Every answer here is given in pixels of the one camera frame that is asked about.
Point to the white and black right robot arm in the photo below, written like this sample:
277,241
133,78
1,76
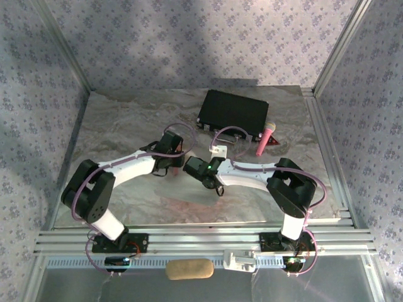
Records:
245,176

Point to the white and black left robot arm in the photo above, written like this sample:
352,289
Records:
132,166

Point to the black briefcase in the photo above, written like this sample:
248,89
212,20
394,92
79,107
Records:
233,110

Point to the red triangle sign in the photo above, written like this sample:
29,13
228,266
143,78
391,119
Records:
274,142

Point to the white plastic clamp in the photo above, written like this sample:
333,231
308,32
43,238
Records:
239,261

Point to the tan sponge block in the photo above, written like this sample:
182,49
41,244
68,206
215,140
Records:
189,269

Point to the left small circuit board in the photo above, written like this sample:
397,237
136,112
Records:
117,261

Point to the small circuit board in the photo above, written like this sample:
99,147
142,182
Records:
117,261
292,261

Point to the right small circuit board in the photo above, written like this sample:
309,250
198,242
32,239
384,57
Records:
292,261

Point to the aluminium mounting rail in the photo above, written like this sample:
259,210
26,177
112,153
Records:
201,240

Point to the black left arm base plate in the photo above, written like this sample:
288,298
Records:
138,243

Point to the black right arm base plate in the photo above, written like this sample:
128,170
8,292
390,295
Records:
270,242

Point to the aluminium side rail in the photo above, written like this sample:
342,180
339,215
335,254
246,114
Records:
324,135

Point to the aluminium frame post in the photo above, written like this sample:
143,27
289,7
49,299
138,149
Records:
341,47
63,47

